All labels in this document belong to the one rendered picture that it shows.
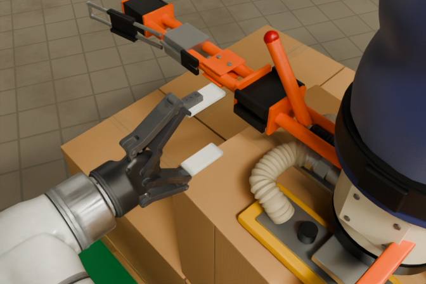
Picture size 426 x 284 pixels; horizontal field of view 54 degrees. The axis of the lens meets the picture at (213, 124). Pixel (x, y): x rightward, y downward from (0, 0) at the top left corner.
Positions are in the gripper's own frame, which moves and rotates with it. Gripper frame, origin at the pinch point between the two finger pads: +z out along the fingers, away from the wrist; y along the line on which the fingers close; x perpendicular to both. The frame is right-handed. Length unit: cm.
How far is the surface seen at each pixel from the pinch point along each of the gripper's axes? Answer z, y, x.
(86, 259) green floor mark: -17, 108, -54
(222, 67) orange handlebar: 9.4, -1.5, -8.1
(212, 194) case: -2.9, 13.3, 3.2
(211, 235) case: -6.6, 17.9, 7.0
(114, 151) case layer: 3, 54, -49
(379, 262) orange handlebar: -1.3, -1.4, 30.5
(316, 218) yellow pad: 5.3, 10.8, 18.8
